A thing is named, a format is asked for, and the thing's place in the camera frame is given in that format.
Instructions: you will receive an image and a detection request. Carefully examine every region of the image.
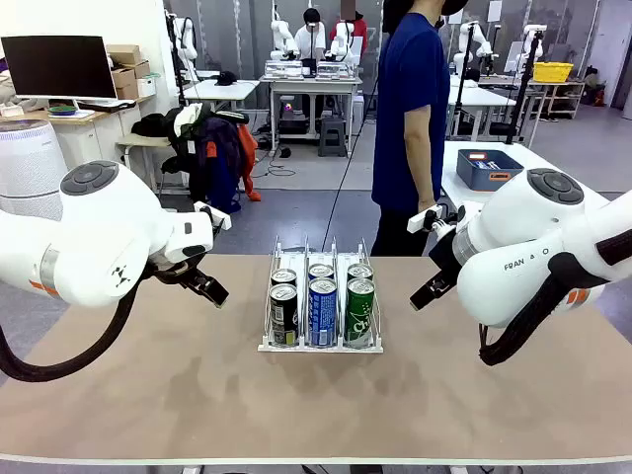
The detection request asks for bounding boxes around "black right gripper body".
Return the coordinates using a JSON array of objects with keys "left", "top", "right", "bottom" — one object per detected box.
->
[{"left": 428, "top": 230, "right": 468, "bottom": 285}]

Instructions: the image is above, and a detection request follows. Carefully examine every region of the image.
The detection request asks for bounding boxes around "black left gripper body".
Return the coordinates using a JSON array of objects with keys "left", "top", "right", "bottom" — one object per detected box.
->
[{"left": 146, "top": 248, "right": 211, "bottom": 292}]

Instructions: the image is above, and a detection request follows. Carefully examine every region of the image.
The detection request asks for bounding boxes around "blue plastic bin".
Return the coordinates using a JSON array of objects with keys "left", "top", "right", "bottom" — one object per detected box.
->
[{"left": 456, "top": 148, "right": 525, "bottom": 193}]

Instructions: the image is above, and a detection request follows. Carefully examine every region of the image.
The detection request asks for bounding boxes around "person's right forearm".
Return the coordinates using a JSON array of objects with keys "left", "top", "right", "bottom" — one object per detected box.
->
[{"left": 404, "top": 131, "right": 444, "bottom": 204}]

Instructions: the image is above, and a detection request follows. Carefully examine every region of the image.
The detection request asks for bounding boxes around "green beverage can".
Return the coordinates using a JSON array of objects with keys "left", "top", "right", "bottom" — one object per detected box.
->
[
  {"left": 346, "top": 262, "right": 375, "bottom": 284},
  {"left": 345, "top": 276, "right": 377, "bottom": 349}
]

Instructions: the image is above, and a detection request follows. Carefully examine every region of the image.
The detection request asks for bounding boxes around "black beverage can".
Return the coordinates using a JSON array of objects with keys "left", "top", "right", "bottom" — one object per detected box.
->
[
  {"left": 268, "top": 282, "right": 300, "bottom": 348},
  {"left": 270, "top": 267, "right": 299, "bottom": 290}
]

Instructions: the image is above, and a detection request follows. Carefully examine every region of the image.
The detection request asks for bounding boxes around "blue beverage can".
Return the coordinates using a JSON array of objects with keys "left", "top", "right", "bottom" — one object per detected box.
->
[
  {"left": 307, "top": 276, "right": 340, "bottom": 348},
  {"left": 307, "top": 262, "right": 337, "bottom": 283}
]

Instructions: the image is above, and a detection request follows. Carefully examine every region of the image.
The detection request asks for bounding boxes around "dark navy jacket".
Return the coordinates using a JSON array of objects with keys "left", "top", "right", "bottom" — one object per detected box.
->
[{"left": 189, "top": 113, "right": 248, "bottom": 215}]

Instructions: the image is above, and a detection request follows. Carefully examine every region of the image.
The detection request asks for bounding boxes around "white side table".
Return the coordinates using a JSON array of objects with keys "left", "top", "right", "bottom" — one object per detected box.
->
[{"left": 440, "top": 140, "right": 614, "bottom": 211}]

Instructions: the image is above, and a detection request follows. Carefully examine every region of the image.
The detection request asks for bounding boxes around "beige top rolling table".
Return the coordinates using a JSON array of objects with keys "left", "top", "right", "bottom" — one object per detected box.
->
[{"left": 116, "top": 134, "right": 192, "bottom": 197}]

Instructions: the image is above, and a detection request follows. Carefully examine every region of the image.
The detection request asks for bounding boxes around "orange jacket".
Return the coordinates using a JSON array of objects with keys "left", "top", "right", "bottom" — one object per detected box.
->
[{"left": 236, "top": 122, "right": 264, "bottom": 203}]

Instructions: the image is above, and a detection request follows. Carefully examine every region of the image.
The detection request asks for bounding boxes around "black jacket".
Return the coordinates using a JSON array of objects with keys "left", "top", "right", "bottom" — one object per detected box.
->
[{"left": 130, "top": 112, "right": 172, "bottom": 139}]

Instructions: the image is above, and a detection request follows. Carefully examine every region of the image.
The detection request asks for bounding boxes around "white office desk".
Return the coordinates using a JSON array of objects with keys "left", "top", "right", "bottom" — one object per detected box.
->
[{"left": 0, "top": 94, "right": 155, "bottom": 172}]

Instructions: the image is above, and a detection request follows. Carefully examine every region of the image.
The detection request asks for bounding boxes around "white green jacket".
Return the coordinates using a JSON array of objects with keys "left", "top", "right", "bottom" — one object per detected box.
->
[{"left": 167, "top": 102, "right": 205, "bottom": 145}]

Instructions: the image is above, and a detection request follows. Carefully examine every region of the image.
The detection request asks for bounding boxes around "white background table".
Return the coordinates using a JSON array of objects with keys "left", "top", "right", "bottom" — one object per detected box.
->
[
  {"left": 179, "top": 78, "right": 262, "bottom": 117},
  {"left": 447, "top": 73, "right": 517, "bottom": 142}
]

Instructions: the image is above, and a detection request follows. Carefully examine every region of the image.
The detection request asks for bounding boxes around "person in blue t-shirt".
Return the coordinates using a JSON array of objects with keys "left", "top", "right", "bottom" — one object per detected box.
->
[{"left": 370, "top": 0, "right": 470, "bottom": 257}]

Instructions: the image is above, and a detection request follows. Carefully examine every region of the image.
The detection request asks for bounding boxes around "grey plastic stool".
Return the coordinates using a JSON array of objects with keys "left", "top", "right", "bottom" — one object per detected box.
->
[{"left": 317, "top": 116, "right": 349, "bottom": 159}]

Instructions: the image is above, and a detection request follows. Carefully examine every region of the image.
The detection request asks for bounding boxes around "black keyboard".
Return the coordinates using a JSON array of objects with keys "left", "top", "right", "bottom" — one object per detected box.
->
[{"left": 77, "top": 98, "right": 137, "bottom": 112}]

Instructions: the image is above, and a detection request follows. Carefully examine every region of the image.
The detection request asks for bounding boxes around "white air purifier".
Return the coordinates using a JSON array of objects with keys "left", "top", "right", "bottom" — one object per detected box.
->
[{"left": 0, "top": 118, "right": 71, "bottom": 222}]

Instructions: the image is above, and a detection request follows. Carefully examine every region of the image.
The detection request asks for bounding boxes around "wooden low shelf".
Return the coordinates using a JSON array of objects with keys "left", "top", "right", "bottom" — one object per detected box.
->
[{"left": 524, "top": 80, "right": 588, "bottom": 121}]

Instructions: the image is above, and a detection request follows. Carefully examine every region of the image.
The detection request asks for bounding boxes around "yellow plastic crate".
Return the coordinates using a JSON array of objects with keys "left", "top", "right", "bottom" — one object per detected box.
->
[{"left": 532, "top": 60, "right": 576, "bottom": 84}]

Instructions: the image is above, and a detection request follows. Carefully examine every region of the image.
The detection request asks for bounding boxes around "white background workbench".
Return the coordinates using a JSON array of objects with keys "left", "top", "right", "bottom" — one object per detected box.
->
[{"left": 260, "top": 73, "right": 364, "bottom": 152}]

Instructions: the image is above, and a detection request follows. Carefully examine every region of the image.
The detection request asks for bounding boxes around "grey tray stack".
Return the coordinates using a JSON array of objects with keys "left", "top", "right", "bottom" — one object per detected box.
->
[
  {"left": 315, "top": 59, "right": 358, "bottom": 83},
  {"left": 263, "top": 58, "right": 305, "bottom": 82}
]

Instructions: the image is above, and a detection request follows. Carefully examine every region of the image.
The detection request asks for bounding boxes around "black computer monitor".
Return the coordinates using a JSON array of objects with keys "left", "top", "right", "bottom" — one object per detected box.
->
[{"left": 0, "top": 35, "right": 119, "bottom": 113}]

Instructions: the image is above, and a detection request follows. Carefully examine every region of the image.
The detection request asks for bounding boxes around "person in red top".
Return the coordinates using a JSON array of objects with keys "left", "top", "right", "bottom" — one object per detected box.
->
[{"left": 329, "top": 0, "right": 369, "bottom": 56}]

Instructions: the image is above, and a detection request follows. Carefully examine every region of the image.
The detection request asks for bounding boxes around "person in white shirt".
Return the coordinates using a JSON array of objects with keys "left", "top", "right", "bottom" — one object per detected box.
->
[{"left": 293, "top": 6, "right": 328, "bottom": 63}]

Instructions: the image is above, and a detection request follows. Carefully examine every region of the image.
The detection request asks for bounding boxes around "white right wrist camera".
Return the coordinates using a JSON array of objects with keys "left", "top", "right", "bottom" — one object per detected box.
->
[{"left": 406, "top": 205, "right": 444, "bottom": 234}]

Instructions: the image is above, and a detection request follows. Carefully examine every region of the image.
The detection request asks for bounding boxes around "black right arm cable sleeve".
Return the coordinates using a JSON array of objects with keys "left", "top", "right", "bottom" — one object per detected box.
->
[{"left": 477, "top": 228, "right": 632, "bottom": 367}]

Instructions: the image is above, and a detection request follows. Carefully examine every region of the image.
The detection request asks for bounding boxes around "white wire can dispenser rack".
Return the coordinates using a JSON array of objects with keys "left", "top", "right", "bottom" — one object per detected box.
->
[{"left": 257, "top": 235, "right": 385, "bottom": 355}]

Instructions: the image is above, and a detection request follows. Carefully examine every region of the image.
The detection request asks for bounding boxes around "black camera stand pole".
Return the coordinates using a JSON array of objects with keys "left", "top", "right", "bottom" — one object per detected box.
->
[
  {"left": 493, "top": 29, "right": 545, "bottom": 146},
  {"left": 451, "top": 24, "right": 476, "bottom": 141}
]

